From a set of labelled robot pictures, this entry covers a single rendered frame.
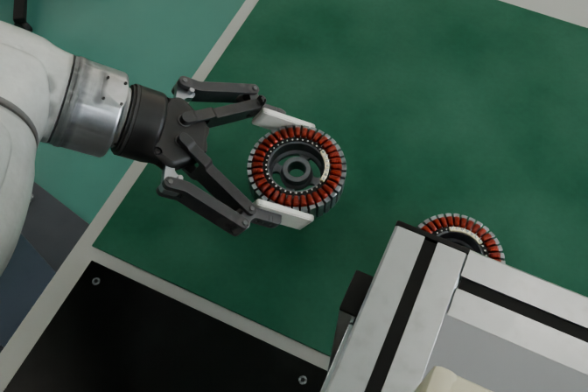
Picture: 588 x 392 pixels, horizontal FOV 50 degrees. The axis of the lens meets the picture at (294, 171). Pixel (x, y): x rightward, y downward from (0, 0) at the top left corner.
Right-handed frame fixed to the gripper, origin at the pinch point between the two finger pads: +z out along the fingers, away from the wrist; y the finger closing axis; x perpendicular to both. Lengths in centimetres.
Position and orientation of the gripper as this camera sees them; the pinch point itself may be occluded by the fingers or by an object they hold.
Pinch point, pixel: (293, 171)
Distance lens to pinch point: 72.2
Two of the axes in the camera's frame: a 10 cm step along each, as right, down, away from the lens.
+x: -5.0, 4.1, 7.6
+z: 8.7, 2.7, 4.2
